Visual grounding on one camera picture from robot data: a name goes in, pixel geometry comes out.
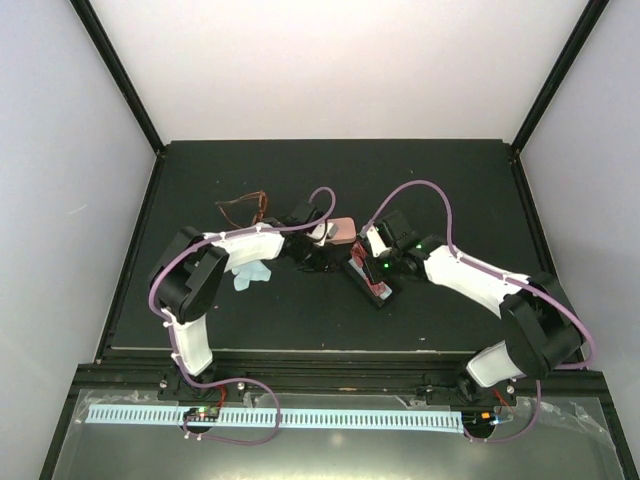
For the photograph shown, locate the red frame sunglasses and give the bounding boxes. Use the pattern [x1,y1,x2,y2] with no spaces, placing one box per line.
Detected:
[349,241,392,300]

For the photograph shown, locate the black glasses case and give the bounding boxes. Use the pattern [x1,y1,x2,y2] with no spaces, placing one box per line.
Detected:
[341,241,402,310]

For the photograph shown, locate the pink glasses case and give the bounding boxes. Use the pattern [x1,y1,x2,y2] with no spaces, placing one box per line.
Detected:
[326,217,357,245]

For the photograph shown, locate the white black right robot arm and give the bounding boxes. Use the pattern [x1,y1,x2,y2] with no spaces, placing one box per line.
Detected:
[348,211,587,404]

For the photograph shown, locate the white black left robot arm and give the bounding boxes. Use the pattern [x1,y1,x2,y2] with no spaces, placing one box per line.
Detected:
[148,202,345,399]

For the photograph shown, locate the right base circuit board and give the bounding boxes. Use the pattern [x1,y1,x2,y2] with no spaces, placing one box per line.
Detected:
[461,411,514,427]

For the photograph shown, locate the base circuit board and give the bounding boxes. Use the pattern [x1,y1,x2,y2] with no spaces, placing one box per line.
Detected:
[182,406,220,424]
[461,411,514,427]

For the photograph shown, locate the left base circuit board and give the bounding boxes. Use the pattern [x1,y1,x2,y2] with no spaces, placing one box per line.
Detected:
[182,406,220,424]

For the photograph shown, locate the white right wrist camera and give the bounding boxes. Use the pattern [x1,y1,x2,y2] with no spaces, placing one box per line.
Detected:
[361,225,389,258]

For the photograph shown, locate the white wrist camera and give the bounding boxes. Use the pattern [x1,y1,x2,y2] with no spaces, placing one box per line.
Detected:
[361,225,389,258]
[306,221,339,247]

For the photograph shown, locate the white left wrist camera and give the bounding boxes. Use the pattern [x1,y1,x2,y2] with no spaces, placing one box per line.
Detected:
[306,221,339,247]

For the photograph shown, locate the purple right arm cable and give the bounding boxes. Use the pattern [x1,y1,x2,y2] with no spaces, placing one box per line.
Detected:
[359,179,597,445]

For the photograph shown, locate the brown frame sunglasses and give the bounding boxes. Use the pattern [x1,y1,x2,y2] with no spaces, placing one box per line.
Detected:
[215,190,269,228]

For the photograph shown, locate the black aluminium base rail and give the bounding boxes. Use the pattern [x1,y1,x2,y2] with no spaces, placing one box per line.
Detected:
[157,367,516,406]

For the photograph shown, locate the white slotted cable duct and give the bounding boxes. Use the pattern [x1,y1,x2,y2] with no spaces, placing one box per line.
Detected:
[84,404,464,434]

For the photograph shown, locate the left black frame post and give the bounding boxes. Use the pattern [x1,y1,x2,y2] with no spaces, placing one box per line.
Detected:
[70,0,165,155]

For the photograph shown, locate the black frame post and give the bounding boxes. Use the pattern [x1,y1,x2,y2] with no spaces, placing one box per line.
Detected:
[510,0,609,156]
[70,0,165,155]

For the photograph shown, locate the right black frame post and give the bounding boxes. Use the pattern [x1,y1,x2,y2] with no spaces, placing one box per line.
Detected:
[510,0,609,156]

